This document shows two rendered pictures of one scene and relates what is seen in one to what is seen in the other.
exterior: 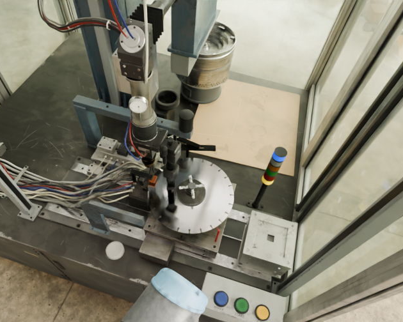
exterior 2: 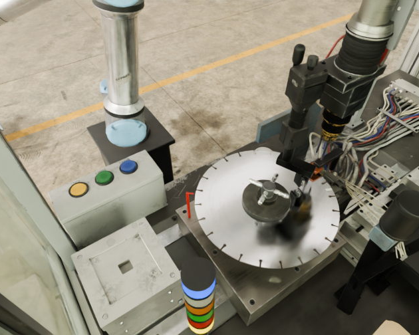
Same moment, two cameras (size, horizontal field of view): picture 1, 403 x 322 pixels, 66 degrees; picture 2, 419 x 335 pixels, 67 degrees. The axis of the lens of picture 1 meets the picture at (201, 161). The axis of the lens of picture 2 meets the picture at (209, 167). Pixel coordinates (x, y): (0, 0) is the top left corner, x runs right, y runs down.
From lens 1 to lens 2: 0.98 m
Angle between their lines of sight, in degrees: 71
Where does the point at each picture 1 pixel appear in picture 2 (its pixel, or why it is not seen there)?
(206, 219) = (213, 191)
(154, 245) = not seen: hidden behind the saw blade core
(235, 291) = (121, 182)
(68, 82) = not seen: outside the picture
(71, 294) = not seen: hidden behind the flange
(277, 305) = (65, 208)
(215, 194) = (240, 226)
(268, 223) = (144, 282)
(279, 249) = (103, 263)
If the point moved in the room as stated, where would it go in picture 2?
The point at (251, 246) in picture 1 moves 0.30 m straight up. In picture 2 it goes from (139, 231) to (110, 135)
